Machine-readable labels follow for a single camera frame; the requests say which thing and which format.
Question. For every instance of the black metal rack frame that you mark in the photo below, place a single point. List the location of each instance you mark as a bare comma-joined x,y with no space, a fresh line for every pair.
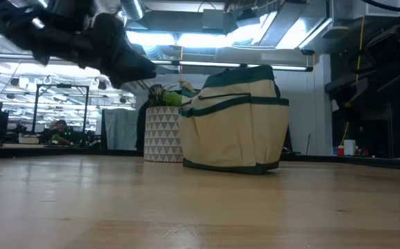
61,86

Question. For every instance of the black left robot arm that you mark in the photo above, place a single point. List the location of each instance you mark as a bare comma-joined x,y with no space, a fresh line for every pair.
9,20

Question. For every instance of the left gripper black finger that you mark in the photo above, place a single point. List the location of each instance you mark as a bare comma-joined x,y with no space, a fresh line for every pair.
130,71

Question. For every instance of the green artificial succulent plant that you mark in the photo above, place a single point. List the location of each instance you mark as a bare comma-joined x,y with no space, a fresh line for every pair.
168,98

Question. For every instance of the black aluminium table frame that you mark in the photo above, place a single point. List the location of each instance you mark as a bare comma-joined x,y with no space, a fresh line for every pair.
65,151

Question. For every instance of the grey fabric partition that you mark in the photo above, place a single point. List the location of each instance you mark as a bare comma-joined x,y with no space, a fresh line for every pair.
120,128

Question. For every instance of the white cylindrical container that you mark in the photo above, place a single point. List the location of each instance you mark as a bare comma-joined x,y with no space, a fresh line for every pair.
349,147

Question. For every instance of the white triangle patterned plant pot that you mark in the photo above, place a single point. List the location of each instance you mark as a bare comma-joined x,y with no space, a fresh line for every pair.
161,135

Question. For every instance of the beige green gardening bag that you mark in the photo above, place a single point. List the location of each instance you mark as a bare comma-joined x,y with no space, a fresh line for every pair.
234,135

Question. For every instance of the red small container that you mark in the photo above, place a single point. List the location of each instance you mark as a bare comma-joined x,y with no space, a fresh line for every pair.
340,150

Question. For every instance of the silver ventilation duct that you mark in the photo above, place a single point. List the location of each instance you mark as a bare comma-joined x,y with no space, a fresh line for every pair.
132,8

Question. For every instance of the person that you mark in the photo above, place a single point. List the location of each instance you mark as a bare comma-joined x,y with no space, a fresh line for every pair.
59,133

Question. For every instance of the long ceiling light fixture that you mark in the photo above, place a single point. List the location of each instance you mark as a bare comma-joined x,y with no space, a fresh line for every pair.
234,64

